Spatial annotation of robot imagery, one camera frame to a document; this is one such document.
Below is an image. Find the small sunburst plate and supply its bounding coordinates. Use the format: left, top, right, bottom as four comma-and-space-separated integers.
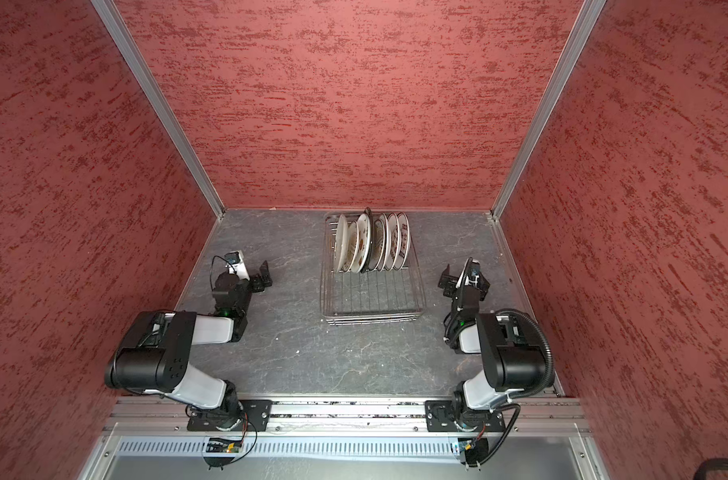
368, 215, 379, 271

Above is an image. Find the black hose bottom right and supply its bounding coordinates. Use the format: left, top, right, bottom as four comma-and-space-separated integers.
691, 457, 728, 480

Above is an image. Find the aluminium front rail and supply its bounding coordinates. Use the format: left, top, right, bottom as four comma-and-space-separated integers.
103, 396, 592, 437

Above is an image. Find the white slotted cable duct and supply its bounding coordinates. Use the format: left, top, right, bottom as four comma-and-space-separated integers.
116, 436, 460, 463

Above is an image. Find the watermelon pattern plate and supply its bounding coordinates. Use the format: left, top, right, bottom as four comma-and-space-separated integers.
350, 212, 371, 273

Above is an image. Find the right corner aluminium profile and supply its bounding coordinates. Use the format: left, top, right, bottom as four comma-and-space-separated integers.
491, 0, 606, 222

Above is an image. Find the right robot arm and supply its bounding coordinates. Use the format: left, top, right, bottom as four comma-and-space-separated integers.
438, 261, 555, 431

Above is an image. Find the left corner aluminium profile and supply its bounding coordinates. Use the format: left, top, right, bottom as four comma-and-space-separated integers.
91, 0, 227, 220

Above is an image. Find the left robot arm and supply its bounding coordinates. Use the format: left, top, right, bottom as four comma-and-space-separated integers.
104, 251, 273, 432

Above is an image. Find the corner aluminium profile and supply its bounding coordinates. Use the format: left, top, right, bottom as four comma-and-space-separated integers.
91, 0, 227, 220
491, 0, 606, 222

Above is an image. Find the white lined glass plate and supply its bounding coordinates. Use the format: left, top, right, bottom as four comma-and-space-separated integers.
341, 221, 359, 272

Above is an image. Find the sunburst green rim plate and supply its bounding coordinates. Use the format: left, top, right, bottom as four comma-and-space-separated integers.
376, 213, 390, 271

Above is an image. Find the metal wire dish rack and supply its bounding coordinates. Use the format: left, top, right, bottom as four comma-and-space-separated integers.
320, 209, 426, 325

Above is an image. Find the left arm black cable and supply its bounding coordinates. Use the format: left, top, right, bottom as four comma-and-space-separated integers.
210, 254, 236, 289

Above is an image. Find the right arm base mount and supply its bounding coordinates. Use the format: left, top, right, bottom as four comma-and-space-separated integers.
424, 400, 506, 433

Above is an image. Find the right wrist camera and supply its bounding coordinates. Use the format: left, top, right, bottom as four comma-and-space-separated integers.
463, 257, 481, 286

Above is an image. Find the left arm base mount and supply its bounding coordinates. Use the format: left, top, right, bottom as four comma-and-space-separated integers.
186, 399, 273, 433

